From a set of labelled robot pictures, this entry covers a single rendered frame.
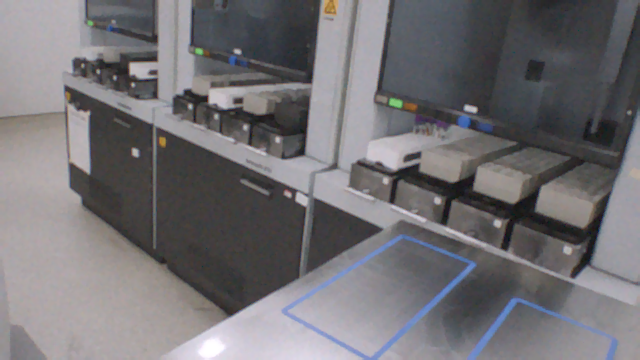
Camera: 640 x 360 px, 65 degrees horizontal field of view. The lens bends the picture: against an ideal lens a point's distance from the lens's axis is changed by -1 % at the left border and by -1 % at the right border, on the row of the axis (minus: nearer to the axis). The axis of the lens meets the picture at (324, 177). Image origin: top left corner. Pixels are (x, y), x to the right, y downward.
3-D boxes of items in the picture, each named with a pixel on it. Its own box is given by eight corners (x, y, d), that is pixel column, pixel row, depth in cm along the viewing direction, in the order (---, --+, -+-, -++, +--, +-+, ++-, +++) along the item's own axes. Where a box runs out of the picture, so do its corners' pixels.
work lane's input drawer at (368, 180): (464, 151, 190) (469, 128, 187) (499, 162, 181) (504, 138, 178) (337, 190, 137) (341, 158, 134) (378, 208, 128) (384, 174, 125)
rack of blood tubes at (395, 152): (422, 148, 161) (425, 129, 159) (450, 157, 155) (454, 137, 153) (364, 163, 139) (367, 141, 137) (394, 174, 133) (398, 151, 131)
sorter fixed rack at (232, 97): (269, 100, 203) (271, 84, 201) (287, 105, 197) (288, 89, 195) (207, 106, 182) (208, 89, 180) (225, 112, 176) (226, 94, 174)
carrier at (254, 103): (270, 117, 170) (271, 99, 168) (265, 117, 168) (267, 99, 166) (247, 109, 177) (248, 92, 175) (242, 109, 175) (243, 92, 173)
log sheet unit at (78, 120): (69, 163, 265) (65, 95, 254) (92, 179, 249) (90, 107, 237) (64, 164, 264) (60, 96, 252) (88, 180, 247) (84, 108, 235)
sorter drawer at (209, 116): (323, 108, 232) (325, 89, 229) (346, 115, 224) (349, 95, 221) (184, 126, 179) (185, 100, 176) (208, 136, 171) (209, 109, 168)
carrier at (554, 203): (589, 227, 109) (597, 201, 107) (586, 230, 107) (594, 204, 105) (536, 209, 116) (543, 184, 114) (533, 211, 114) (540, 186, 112)
